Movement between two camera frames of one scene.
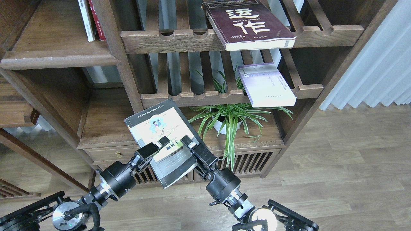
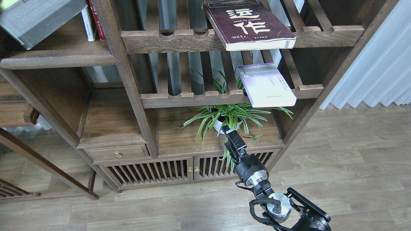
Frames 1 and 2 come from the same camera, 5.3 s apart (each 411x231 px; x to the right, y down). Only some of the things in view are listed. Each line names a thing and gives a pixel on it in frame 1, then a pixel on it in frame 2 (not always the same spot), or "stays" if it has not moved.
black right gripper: (223, 182) -> (252, 170)
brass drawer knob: (118, 155) stays
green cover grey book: (175, 161) -> (28, 21)
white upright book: (87, 20) stays
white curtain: (381, 70) stays
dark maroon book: (247, 25) stays
